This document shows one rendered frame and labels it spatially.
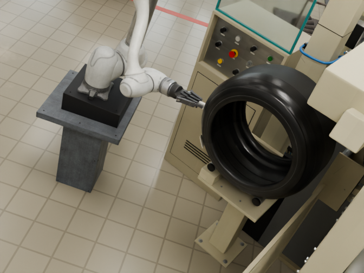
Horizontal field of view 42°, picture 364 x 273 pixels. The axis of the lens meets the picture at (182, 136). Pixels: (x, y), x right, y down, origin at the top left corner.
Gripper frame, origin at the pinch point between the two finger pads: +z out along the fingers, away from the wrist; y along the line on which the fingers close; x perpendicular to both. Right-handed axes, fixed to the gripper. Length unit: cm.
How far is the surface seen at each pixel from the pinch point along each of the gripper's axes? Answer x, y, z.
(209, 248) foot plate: 114, 24, 12
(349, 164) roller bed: 6, 21, 70
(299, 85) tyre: -31, 3, 42
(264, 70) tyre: -30.5, 1.5, 24.9
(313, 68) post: -28, 28, 37
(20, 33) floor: 77, 75, -252
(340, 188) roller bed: 20, 21, 71
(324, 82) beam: -54, -33, 61
